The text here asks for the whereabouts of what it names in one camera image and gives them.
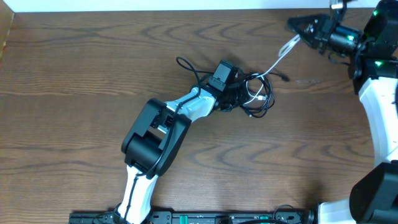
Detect white USB cable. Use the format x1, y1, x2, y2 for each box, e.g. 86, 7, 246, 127
244, 34, 302, 105

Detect black USB cable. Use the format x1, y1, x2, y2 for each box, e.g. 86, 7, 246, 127
238, 70, 290, 119

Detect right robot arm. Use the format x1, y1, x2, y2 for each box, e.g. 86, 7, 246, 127
287, 0, 397, 223

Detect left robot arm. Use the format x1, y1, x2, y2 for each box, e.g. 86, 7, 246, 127
114, 57, 248, 223

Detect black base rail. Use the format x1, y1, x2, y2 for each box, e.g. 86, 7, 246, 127
68, 209, 317, 224

